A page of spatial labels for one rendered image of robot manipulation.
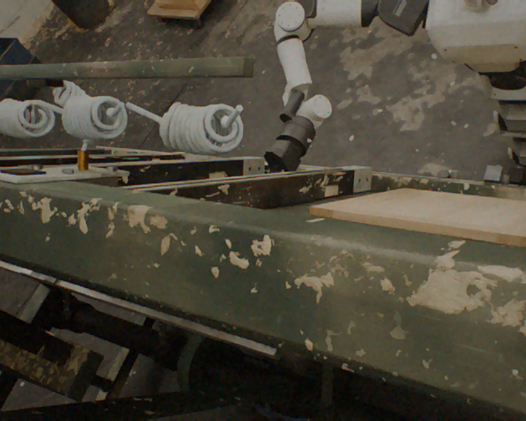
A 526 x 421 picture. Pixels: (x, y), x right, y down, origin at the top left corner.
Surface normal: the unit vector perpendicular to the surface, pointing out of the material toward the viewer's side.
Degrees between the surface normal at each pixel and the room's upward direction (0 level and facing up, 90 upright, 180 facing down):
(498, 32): 68
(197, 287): 38
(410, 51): 0
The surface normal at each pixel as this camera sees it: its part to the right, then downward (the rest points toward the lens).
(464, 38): -0.51, 0.59
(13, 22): 0.75, 0.26
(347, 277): -0.57, 0.11
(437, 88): -0.42, -0.52
